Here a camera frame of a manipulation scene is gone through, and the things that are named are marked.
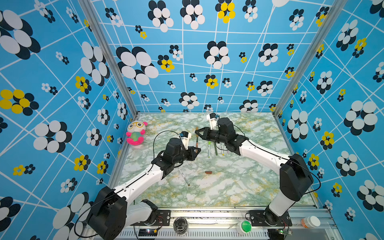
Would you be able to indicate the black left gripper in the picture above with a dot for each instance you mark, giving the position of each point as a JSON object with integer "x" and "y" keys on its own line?
{"x": 192, "y": 154}

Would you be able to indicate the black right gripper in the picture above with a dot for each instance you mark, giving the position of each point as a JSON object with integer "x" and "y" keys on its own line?
{"x": 206, "y": 132}

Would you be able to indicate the dark green pen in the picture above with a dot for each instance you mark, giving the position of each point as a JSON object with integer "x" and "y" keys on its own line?
{"x": 216, "y": 150}

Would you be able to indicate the white pen yellow end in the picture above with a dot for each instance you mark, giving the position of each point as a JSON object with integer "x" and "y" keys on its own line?
{"x": 222, "y": 149}

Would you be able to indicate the white pen light green end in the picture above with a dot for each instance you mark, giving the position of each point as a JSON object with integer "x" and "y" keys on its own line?
{"x": 209, "y": 149}

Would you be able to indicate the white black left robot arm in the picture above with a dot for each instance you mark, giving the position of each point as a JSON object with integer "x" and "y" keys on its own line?
{"x": 114, "y": 210}

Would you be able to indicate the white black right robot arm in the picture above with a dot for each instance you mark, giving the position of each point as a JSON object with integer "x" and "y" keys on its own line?
{"x": 295, "y": 177}

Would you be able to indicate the pink white plush toy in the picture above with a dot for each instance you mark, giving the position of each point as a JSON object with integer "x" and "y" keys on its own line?
{"x": 135, "y": 133}

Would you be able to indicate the clear glass jar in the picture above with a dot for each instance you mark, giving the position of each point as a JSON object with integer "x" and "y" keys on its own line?
{"x": 180, "y": 225}

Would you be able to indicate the green push button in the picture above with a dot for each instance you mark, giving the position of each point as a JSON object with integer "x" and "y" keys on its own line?
{"x": 243, "y": 227}

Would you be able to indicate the white pill bottle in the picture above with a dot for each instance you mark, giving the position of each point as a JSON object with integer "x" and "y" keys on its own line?
{"x": 310, "y": 222}

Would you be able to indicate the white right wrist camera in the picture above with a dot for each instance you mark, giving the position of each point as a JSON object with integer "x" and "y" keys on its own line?
{"x": 213, "y": 120}

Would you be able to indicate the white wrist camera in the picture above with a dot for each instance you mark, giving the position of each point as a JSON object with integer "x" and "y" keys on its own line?
{"x": 213, "y": 120}
{"x": 185, "y": 138}

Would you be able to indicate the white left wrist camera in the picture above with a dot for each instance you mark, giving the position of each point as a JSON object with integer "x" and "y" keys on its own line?
{"x": 185, "y": 138}

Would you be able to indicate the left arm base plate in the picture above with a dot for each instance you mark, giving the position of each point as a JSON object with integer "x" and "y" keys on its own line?
{"x": 156, "y": 218}

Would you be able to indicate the aluminium front rail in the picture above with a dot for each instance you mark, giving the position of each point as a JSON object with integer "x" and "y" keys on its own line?
{"x": 220, "y": 224}

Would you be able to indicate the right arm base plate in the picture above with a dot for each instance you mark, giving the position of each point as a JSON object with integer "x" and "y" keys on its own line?
{"x": 260, "y": 218}

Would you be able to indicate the aluminium frame post left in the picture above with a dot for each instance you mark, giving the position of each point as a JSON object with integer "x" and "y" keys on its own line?
{"x": 91, "y": 16}

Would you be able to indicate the aluminium frame post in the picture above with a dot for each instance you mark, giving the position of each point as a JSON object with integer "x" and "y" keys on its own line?
{"x": 91, "y": 16}
{"x": 323, "y": 31}

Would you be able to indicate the aluminium frame post right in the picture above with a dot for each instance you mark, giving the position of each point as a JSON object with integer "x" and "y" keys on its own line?
{"x": 323, "y": 31}

